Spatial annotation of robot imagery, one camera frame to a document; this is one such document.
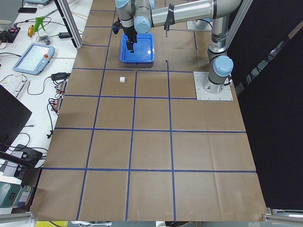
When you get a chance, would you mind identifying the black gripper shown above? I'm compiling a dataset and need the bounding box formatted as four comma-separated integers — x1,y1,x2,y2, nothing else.
122,25,137,53

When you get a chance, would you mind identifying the white block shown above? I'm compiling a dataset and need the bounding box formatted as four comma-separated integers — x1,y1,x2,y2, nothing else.
119,77,125,83

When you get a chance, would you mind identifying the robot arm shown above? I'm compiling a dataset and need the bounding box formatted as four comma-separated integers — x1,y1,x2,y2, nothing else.
112,0,240,94

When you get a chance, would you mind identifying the blue plastic tray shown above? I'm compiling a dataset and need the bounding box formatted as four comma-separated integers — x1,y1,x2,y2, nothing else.
119,33,155,65

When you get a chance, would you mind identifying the black power adapter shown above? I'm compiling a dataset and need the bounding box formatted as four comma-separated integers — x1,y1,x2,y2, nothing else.
58,32,71,39

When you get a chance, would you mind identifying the teach pendant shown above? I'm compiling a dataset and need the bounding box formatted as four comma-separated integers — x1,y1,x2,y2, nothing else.
12,44,55,75

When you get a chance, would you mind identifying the brown paper table cover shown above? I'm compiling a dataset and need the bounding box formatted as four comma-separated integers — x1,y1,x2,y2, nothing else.
31,0,266,221

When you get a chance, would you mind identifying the reacher grabber tool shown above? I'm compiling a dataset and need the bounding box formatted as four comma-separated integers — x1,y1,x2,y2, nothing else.
27,17,45,37

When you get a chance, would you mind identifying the white keyboard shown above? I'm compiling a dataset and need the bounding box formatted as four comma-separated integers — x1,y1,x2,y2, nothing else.
0,73,29,99

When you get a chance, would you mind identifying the black monitor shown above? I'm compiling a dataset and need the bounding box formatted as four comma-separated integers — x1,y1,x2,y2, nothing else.
0,86,32,152

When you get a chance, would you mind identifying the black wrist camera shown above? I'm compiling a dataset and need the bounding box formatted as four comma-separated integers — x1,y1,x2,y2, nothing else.
112,20,121,35

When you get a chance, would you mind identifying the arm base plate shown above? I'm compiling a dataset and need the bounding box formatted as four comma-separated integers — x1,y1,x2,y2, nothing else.
193,71,233,101
187,18,213,32

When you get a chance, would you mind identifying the aluminium frame post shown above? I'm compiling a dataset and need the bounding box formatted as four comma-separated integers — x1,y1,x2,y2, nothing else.
54,0,82,49

